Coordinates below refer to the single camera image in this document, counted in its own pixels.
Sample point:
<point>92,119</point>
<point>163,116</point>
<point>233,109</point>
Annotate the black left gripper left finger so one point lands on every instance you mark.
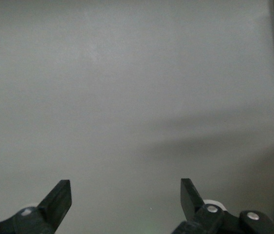
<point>51,209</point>

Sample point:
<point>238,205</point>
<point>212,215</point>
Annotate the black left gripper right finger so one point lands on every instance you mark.
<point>195,209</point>

